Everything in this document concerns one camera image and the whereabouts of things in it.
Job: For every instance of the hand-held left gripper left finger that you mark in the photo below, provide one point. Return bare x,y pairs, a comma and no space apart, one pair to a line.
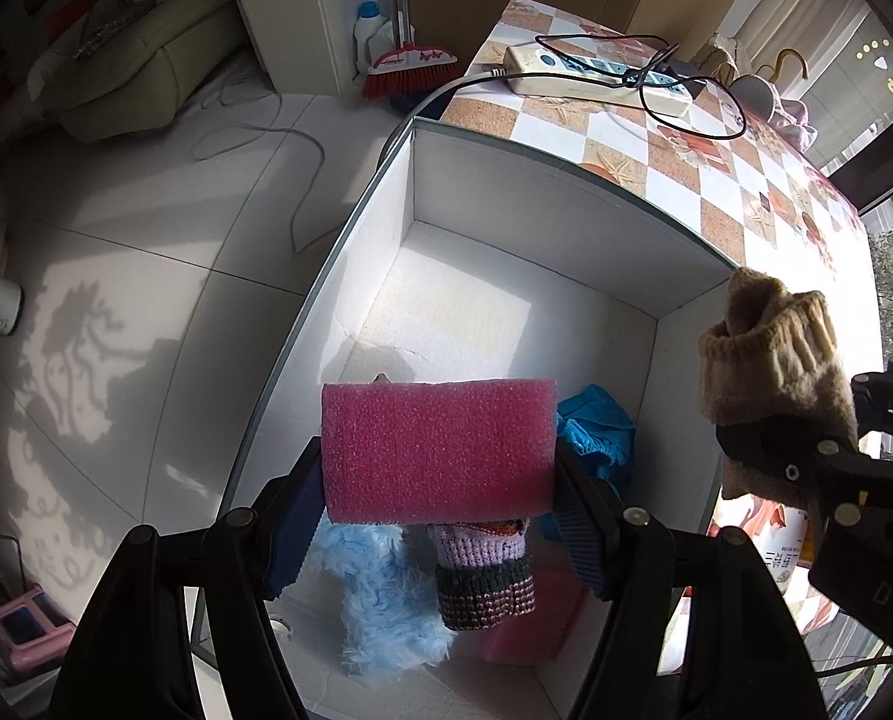
296,529

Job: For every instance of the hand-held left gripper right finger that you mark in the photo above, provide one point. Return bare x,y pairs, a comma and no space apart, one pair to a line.
581,544

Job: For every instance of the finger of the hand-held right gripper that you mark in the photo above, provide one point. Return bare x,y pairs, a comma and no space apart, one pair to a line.
791,465
892,405

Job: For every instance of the small pink foam sponge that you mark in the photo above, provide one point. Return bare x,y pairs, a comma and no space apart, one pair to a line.
536,630

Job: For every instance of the beige knitted sock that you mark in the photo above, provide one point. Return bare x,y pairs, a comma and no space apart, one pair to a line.
776,367

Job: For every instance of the brown and pink knitted sock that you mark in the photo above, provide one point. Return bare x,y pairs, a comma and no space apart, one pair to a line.
484,585

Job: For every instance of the light blue fuzzy cloth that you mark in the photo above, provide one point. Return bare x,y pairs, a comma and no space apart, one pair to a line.
379,607

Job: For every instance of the blue mesh cloth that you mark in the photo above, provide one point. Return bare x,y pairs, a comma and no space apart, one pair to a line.
596,427

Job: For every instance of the large pink foam sponge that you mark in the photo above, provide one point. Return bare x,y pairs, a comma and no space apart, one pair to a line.
439,450

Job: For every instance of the white cardboard box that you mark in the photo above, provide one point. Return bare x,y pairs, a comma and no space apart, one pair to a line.
529,255

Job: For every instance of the orange printed tissue packet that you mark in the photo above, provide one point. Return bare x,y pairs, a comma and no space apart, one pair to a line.
780,540

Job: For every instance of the pink plastic stool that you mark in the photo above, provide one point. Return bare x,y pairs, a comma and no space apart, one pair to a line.
34,645

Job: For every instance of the checkered tablecloth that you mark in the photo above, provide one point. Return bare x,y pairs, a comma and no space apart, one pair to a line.
686,165

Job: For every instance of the beige cloth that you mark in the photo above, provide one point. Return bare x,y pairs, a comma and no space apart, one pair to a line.
723,56

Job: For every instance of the black power adapter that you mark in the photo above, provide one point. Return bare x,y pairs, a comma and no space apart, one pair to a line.
686,71

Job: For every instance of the white power strip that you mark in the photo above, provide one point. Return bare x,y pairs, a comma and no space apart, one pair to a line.
559,79

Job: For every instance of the red broom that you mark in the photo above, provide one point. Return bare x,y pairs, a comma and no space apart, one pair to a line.
409,71

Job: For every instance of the cream sofa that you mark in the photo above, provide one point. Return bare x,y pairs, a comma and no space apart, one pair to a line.
131,67

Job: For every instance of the white bottle with blue cap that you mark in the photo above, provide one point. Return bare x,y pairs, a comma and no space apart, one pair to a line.
370,37

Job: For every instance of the white cabinet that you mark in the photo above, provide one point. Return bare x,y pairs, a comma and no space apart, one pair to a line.
296,7

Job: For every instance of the dark window frame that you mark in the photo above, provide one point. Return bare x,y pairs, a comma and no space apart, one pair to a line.
881,180

